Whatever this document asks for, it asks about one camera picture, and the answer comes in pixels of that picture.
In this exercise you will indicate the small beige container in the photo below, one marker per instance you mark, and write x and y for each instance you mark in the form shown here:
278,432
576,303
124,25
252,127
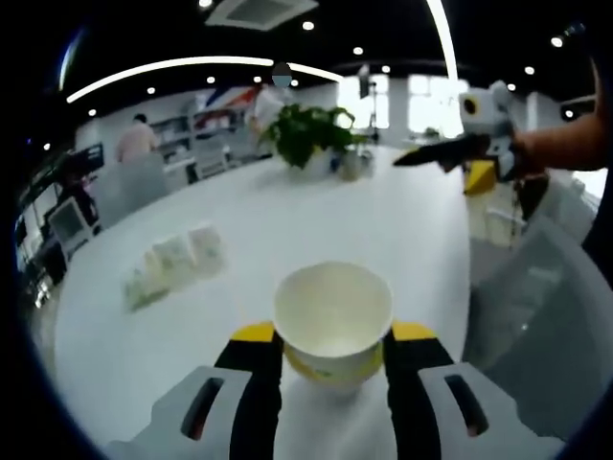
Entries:
350,167

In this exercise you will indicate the ceiling air vent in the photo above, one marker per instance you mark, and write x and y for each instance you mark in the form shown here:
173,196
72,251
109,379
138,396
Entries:
263,12

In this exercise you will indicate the pile of white paper cups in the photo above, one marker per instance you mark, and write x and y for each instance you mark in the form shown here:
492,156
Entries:
177,263

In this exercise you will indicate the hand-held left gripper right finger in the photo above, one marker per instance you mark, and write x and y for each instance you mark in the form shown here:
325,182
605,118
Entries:
412,397

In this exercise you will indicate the person's dark shirt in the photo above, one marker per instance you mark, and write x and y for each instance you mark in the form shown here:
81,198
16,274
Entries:
602,249

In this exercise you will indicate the white table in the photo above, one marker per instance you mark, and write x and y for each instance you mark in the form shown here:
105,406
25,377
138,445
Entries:
311,220

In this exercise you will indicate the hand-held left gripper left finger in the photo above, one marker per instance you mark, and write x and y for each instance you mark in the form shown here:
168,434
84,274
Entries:
256,393

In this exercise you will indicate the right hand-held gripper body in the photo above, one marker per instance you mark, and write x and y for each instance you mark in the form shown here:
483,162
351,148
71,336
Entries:
488,110

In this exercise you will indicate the green potted plant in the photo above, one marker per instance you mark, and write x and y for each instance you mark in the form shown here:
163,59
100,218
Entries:
306,131

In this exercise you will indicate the grey partition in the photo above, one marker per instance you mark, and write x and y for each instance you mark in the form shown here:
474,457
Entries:
129,189

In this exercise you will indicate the curved ceiling light strip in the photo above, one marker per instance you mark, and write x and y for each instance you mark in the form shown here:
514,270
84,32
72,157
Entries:
191,62

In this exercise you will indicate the red blue banner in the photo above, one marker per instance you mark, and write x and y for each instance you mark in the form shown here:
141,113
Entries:
225,103

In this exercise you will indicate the white chair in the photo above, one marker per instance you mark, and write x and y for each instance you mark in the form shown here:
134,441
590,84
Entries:
72,223

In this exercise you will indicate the straight ceiling light strip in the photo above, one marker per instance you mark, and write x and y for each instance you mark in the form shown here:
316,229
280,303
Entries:
443,33

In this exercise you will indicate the white paper cup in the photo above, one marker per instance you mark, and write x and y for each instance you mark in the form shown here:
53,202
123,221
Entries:
333,316

